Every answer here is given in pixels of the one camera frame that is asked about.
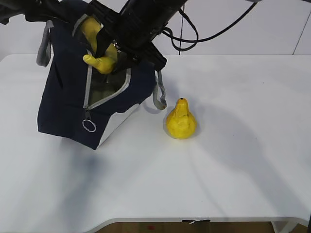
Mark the yellow pear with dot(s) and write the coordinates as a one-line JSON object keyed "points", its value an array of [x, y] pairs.
{"points": [[180, 122]]}

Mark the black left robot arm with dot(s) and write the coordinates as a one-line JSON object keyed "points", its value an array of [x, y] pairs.
{"points": [[36, 10]]}

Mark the yellow banana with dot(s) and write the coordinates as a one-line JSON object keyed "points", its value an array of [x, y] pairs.
{"points": [[105, 64]]}

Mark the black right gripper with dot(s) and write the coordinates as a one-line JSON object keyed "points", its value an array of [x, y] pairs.
{"points": [[133, 29]]}

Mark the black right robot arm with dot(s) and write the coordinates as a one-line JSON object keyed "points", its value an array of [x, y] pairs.
{"points": [[134, 28]]}

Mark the navy insulated lunch bag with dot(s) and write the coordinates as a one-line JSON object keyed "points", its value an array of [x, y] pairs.
{"points": [[78, 102]]}

